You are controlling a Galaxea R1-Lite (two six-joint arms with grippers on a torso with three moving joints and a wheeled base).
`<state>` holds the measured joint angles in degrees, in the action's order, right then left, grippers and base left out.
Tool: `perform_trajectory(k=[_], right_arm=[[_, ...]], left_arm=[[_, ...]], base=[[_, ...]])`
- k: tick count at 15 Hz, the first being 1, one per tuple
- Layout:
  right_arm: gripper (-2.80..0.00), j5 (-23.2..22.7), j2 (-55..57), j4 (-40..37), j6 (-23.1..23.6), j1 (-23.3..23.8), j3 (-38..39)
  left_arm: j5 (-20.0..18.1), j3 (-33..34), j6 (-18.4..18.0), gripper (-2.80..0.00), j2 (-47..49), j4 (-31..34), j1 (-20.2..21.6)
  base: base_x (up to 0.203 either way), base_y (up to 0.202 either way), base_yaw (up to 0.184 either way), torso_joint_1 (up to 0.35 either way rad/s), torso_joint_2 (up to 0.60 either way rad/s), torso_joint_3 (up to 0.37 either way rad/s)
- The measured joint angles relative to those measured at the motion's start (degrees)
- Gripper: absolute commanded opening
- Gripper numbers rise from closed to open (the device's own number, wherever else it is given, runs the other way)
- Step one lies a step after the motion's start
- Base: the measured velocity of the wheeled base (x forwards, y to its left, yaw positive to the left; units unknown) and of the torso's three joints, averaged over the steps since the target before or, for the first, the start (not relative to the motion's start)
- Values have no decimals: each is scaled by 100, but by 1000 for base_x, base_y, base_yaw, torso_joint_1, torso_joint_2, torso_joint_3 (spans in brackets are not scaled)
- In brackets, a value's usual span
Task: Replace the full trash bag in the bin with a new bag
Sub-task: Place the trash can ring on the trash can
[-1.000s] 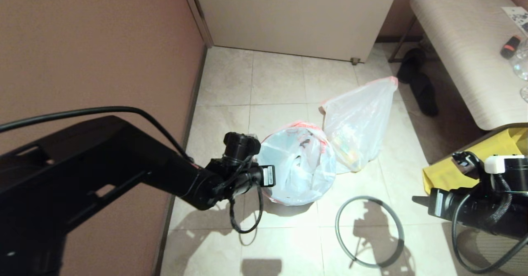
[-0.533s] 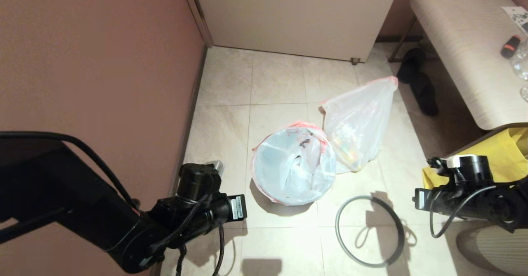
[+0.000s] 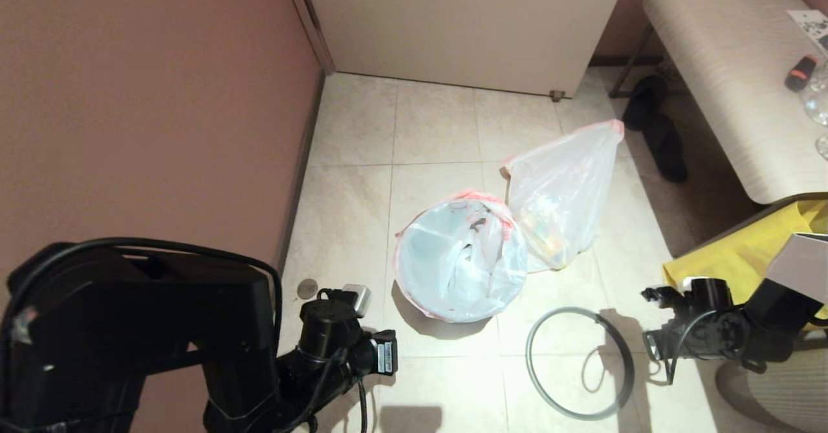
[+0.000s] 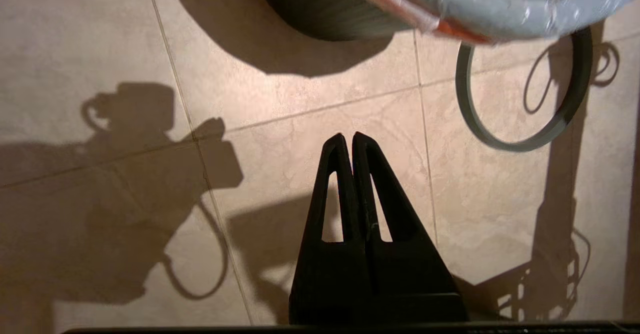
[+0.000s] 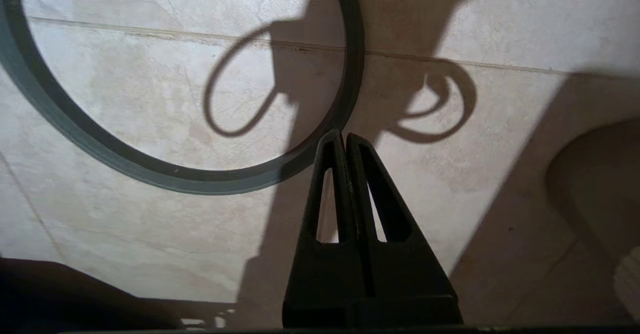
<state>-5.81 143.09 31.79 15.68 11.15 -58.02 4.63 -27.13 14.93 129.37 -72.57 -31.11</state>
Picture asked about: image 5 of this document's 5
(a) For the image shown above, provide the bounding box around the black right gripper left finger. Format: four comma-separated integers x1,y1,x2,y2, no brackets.
282,128,373,325

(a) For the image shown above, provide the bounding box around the grey bin rim ring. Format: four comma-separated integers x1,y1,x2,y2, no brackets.
0,0,366,196

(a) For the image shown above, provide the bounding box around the beige ribbed cylinder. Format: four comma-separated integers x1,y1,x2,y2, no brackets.
612,244,640,321

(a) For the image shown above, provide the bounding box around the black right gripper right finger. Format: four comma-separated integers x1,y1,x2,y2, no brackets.
345,133,463,325

